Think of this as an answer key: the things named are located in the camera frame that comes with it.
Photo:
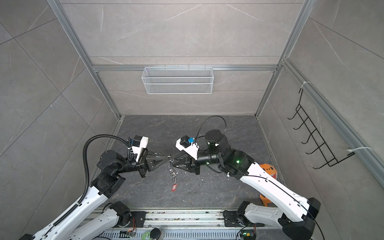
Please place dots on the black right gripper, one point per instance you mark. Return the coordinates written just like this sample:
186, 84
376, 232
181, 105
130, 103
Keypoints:
191, 166

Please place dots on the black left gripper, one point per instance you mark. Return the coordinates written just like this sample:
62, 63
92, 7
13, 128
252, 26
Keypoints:
150, 164

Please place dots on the red plastic key tag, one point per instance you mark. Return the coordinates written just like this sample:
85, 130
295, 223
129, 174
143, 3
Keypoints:
174, 187

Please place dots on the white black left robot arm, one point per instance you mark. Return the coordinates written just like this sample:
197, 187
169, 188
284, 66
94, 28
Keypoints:
68, 225

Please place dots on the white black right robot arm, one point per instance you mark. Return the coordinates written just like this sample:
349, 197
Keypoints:
293, 214

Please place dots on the orange round toy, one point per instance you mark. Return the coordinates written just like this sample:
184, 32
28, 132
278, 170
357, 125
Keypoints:
270, 170

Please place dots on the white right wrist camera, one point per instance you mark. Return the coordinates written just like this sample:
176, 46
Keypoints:
188, 145

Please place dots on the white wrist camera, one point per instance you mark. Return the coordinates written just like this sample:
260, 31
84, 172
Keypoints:
188, 145
139, 143

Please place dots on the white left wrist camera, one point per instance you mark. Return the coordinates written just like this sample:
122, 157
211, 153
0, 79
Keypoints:
139, 143

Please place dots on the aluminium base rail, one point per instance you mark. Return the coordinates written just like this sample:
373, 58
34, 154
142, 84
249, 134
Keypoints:
175, 224

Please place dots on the white wire mesh basket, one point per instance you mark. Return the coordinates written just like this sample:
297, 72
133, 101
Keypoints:
178, 80

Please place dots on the black wire hook rack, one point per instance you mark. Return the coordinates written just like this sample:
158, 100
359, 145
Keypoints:
314, 135

